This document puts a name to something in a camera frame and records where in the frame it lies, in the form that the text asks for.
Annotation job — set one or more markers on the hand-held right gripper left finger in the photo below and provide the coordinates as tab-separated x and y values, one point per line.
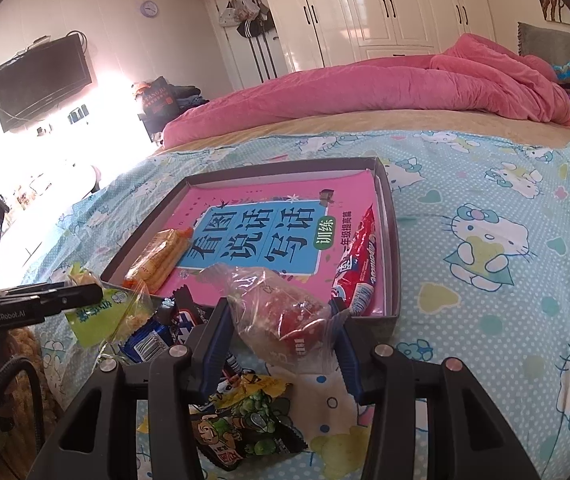
217	345

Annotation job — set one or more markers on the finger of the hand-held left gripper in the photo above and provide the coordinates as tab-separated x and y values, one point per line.
75	299
35	288

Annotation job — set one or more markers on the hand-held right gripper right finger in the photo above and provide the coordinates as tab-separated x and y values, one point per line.
350	360

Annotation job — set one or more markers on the light green pastry packet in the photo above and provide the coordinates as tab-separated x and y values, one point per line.
95	317

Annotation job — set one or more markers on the black chocolate bar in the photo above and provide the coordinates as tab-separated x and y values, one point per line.
185	322

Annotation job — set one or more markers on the clear bag with red snack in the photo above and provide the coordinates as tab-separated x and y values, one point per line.
290	320

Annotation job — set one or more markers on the black green cartoon snack packet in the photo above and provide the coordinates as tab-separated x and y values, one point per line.
255	430

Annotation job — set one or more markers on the shallow grey cardboard box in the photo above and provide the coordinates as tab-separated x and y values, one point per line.
390	240

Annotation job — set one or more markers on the yellow cartoon snack packet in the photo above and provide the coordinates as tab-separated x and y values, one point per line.
265	387

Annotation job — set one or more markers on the blue cookie packet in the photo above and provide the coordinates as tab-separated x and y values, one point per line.
147	342

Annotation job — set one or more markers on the orange cracker packet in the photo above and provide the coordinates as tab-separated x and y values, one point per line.
157	260

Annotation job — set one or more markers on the long red candy packet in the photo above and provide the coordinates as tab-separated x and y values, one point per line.
360	260

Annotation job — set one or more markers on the pink and blue book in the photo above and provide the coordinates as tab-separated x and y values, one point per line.
245	240

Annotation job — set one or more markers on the cartoon cat printed bed sheet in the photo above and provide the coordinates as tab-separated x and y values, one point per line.
465	260

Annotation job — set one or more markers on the black flat television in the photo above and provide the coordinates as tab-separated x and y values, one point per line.
40	82

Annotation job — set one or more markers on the black bag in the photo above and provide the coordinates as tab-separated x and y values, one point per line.
157	102

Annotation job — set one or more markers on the pile of dark clothes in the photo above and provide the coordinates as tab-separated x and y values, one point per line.
190	97

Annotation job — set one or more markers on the beige blanket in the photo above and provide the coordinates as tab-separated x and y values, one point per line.
315	127

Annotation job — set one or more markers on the pink quilt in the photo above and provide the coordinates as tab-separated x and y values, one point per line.
365	85

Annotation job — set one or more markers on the white door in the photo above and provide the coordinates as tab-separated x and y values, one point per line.
235	60

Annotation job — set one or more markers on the hanging clothes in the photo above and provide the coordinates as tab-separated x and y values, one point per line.
250	15

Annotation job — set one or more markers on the white wardrobe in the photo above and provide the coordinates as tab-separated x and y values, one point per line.
365	10

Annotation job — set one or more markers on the grey quilted headboard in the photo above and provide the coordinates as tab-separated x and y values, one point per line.
550	42

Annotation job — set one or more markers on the purple wall clock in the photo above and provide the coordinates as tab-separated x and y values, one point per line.
150	8

